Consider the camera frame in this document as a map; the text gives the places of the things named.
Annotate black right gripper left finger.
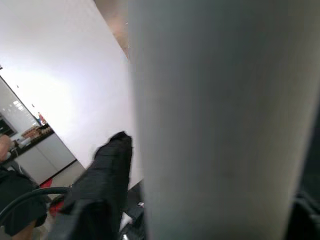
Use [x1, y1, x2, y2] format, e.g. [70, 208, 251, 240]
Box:
[48, 131, 133, 240]

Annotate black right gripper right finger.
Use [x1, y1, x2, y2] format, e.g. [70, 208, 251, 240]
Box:
[284, 189, 320, 240]

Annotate white kitchen cabinet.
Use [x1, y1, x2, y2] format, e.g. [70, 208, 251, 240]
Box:
[13, 129, 78, 186]

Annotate row of brown jars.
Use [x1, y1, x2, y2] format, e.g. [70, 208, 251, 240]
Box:
[21, 124, 52, 141]

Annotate red floor item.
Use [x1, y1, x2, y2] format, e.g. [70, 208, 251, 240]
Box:
[39, 177, 66, 216]

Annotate grey glass cabinet door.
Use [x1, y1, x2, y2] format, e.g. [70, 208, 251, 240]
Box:
[0, 74, 38, 141]

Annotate person in dark shirt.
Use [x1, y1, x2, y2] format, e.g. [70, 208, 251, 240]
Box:
[0, 133, 50, 237]

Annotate white plastic table leg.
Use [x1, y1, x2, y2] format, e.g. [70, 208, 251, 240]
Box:
[127, 0, 320, 240]

